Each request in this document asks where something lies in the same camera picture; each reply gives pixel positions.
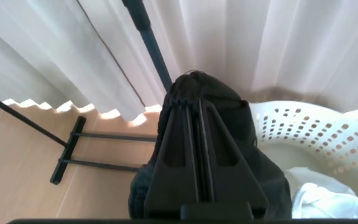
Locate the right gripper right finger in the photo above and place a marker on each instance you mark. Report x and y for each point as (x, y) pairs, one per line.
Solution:
(232, 183)

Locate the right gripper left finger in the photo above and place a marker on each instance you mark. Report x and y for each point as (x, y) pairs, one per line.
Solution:
(172, 183)

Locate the black shorts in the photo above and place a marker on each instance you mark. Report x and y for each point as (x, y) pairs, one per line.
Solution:
(222, 90)

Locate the white laundry basket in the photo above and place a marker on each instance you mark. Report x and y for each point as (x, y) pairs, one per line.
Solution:
(306, 130)

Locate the black clothes rack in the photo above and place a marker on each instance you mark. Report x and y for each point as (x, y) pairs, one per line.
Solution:
(67, 149)

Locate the white garment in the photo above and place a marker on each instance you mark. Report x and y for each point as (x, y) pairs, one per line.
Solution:
(322, 199)

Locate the white curtain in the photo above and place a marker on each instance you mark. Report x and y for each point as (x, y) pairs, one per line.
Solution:
(259, 46)

